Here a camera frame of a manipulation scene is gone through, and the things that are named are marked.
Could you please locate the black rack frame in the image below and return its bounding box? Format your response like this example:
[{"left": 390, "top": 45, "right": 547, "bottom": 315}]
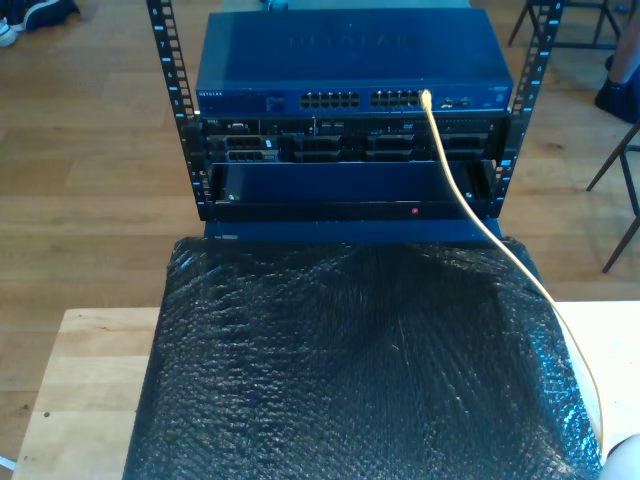
[{"left": 144, "top": 0, "right": 566, "bottom": 224}]

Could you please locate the black metal stool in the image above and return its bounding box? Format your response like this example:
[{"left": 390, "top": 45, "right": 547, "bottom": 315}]
[{"left": 507, "top": 0, "right": 626, "bottom": 52}]

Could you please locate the dark legged chair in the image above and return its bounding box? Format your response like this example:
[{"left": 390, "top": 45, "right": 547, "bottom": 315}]
[{"left": 587, "top": 119, "right": 640, "bottom": 274}]

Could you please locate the blue rack base panel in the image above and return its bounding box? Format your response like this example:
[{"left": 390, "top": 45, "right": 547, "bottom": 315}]
[{"left": 203, "top": 218, "right": 505, "bottom": 246}]

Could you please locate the black bubble wrap mat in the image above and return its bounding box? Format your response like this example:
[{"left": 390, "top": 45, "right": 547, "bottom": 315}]
[{"left": 122, "top": 234, "right": 609, "bottom": 480}]

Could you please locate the blue network switch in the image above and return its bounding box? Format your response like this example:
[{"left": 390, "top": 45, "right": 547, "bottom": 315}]
[{"left": 194, "top": 7, "right": 515, "bottom": 119}]

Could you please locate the person's leg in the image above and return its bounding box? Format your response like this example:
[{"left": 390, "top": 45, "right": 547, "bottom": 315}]
[{"left": 594, "top": 0, "right": 640, "bottom": 124}]

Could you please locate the yellow network cable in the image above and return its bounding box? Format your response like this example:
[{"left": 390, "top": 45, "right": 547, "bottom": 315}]
[{"left": 419, "top": 88, "right": 606, "bottom": 451}]

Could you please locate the black rack drawer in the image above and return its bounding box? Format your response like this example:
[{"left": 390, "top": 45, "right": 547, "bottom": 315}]
[{"left": 207, "top": 159, "right": 501, "bottom": 222}]

